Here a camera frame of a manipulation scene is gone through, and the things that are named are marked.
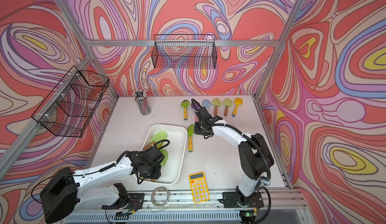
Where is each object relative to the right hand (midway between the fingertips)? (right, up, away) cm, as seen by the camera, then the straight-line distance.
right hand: (199, 134), depth 90 cm
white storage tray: (-32, -20, -16) cm, 41 cm away
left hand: (-21, -22, -10) cm, 32 cm away
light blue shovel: (+6, +20, +23) cm, 31 cm away
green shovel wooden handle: (+14, +21, +25) cm, 35 cm away
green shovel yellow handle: (-10, +20, +22) cm, 31 cm away
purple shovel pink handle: (-1, +17, +23) cm, 29 cm away
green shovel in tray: (-25, -2, +6) cm, 26 cm away
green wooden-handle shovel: (+23, +21, +25) cm, 39 cm away
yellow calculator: (0, -25, -14) cm, 29 cm away
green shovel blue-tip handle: (-5, +1, +6) cm, 8 cm away
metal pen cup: (-38, +24, +5) cm, 45 cm away
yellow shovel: (+31, +22, +26) cm, 46 cm away
